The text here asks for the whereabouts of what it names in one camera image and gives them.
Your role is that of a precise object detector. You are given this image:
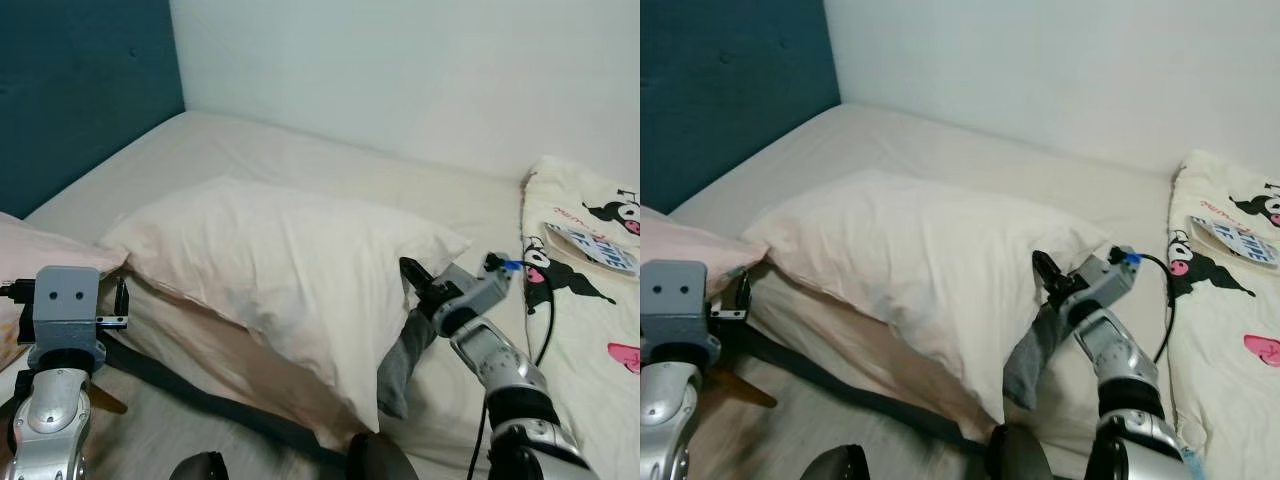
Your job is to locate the blue upholstered headboard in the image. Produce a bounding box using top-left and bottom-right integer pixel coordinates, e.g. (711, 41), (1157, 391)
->
(0, 0), (187, 220)
(640, 0), (843, 215)

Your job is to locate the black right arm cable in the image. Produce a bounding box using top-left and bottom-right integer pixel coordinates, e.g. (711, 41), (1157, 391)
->
(1130, 252), (1177, 365)
(468, 258), (557, 480)

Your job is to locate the black left robot leg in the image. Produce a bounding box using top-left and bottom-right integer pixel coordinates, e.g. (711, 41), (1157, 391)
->
(799, 444), (870, 480)
(168, 451), (230, 480)

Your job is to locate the pale pink pillow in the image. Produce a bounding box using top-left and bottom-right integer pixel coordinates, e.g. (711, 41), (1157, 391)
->
(640, 206), (767, 301)
(0, 211), (130, 347)

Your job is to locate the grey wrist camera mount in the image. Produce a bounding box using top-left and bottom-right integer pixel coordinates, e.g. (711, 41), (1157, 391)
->
(443, 253), (513, 323)
(30, 266), (107, 371)
(1072, 246), (1143, 313)
(664, 260), (723, 367)

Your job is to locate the cream cartoon print blanket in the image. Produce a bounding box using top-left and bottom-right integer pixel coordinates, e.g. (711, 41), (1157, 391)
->
(519, 154), (641, 480)
(1164, 149), (1280, 480)

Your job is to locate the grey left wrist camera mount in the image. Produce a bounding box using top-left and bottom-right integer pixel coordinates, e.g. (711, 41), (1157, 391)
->
(30, 266), (107, 371)
(664, 260), (723, 367)

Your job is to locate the large white pillow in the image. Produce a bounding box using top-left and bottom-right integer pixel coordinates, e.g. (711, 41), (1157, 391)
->
(99, 176), (473, 434)
(741, 167), (1113, 424)

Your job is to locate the black robot leg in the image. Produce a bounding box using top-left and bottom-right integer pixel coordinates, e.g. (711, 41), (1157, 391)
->
(799, 444), (870, 480)
(344, 431), (420, 480)
(168, 451), (230, 480)

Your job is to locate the black right robot leg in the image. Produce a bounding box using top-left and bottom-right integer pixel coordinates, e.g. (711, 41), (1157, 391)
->
(344, 431), (420, 480)

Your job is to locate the blue white printed packet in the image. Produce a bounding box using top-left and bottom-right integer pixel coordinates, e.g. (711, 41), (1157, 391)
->
(1189, 214), (1280, 273)
(544, 221), (640, 279)

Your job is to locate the cream sheeted bed mattress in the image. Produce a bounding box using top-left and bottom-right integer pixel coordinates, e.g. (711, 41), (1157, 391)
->
(0, 109), (641, 480)
(640, 102), (1280, 480)

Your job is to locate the grey cloth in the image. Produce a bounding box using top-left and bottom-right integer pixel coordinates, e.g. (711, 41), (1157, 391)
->
(376, 303), (443, 421)
(1002, 298), (1073, 412)

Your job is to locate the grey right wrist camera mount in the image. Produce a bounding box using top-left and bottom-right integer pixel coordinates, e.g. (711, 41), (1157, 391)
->
(443, 253), (513, 323)
(1072, 246), (1143, 313)

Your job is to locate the brown wooden piece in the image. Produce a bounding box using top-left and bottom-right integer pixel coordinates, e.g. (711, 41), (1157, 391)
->
(86, 384), (130, 415)
(714, 364), (780, 409)

